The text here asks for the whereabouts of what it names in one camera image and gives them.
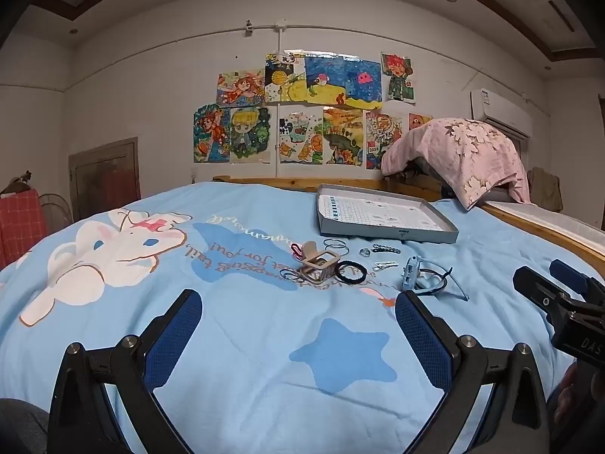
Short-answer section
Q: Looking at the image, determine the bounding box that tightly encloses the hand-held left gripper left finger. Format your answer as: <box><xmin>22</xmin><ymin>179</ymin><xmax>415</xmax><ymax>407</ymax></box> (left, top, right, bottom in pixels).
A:
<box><xmin>47</xmin><ymin>288</ymin><xmax>204</xmax><ymax>454</ymax></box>

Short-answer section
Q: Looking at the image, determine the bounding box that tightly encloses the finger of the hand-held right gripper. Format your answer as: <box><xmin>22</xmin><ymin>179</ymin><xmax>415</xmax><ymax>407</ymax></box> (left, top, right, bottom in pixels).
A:
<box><xmin>513</xmin><ymin>266</ymin><xmax>575</xmax><ymax>327</ymax></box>
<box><xmin>549</xmin><ymin>259</ymin><xmax>605</xmax><ymax>296</ymax></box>

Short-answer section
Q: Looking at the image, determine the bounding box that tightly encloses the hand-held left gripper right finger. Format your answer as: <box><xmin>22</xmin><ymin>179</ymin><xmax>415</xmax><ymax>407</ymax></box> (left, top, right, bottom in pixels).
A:
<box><xmin>395</xmin><ymin>290</ymin><xmax>551</xmax><ymax>454</ymax></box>

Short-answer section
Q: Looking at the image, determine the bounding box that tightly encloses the blue hair claw clip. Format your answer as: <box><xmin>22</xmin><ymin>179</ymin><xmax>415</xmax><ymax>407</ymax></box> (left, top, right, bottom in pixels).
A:
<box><xmin>402</xmin><ymin>255</ymin><xmax>422</xmax><ymax>291</ymax></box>

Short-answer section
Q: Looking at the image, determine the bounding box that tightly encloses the thick black hair tie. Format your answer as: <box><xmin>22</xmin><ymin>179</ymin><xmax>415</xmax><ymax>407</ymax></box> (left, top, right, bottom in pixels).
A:
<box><xmin>335</xmin><ymin>260</ymin><xmax>368</xmax><ymax>283</ymax></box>

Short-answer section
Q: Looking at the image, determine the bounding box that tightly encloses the beige hair claw clip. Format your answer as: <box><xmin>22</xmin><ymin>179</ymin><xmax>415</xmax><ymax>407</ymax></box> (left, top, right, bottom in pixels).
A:
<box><xmin>299</xmin><ymin>241</ymin><xmax>342</xmax><ymax>285</ymax></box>

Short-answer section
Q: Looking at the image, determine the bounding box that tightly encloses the grey box lid tray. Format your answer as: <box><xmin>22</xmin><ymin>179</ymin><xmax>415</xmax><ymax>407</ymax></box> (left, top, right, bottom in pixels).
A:
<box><xmin>316</xmin><ymin>183</ymin><xmax>460</xmax><ymax>245</ymax></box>

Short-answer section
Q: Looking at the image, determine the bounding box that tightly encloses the person's right hand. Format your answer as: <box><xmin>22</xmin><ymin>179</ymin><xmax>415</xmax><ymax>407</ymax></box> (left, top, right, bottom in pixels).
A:
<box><xmin>551</xmin><ymin>363</ymin><xmax>587</xmax><ymax>431</ymax></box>

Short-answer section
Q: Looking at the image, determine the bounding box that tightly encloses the white mattress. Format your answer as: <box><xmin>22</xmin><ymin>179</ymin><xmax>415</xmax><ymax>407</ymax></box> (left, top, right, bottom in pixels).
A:
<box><xmin>487</xmin><ymin>201</ymin><xmax>605</xmax><ymax>251</ymax></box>

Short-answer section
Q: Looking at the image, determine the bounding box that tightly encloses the olive jacket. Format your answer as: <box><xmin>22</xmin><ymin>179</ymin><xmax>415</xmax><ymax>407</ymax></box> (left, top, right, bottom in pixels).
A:
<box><xmin>527</xmin><ymin>167</ymin><xmax>564</xmax><ymax>213</ymax></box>

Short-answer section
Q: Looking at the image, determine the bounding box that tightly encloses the blue printed blanket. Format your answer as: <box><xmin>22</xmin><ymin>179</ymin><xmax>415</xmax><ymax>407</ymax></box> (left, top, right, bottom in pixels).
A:
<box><xmin>0</xmin><ymin>180</ymin><xmax>605</xmax><ymax>454</ymax></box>

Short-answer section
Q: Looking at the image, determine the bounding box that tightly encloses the pink floral blanket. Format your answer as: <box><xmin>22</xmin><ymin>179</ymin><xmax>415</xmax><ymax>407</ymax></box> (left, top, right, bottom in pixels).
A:
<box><xmin>381</xmin><ymin>117</ymin><xmax>532</xmax><ymax>211</ymax></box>

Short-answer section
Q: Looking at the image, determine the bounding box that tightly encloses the small wooden door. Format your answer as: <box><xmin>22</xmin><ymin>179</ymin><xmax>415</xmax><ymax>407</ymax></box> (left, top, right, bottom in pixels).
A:
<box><xmin>68</xmin><ymin>137</ymin><xmax>141</xmax><ymax>223</ymax></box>

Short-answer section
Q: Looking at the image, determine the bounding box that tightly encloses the white air conditioner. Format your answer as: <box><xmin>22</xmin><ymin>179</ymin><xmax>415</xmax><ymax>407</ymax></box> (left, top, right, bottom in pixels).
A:
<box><xmin>469</xmin><ymin>89</ymin><xmax>534</xmax><ymax>138</ymax></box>

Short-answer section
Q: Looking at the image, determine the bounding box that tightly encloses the red checkered cloth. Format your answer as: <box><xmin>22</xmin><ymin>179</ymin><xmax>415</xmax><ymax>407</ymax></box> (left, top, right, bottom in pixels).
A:
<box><xmin>0</xmin><ymin>189</ymin><xmax>48</xmax><ymax>270</ymax></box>

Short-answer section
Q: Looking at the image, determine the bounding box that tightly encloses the wire fan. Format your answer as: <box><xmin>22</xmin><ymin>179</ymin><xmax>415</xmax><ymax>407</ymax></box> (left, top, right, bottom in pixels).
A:
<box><xmin>38</xmin><ymin>193</ymin><xmax>74</xmax><ymax>237</ymax></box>

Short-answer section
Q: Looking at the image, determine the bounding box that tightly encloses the group of wall drawings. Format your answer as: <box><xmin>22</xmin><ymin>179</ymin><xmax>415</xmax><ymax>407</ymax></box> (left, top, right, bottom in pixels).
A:
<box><xmin>193</xmin><ymin>53</ymin><xmax>433</xmax><ymax>171</ymax></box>

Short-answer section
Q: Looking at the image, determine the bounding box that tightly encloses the white wall conduit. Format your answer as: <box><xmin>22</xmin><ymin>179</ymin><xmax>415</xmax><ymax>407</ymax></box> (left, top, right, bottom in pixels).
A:
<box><xmin>273</xmin><ymin>19</ymin><xmax>288</xmax><ymax>178</ymax></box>

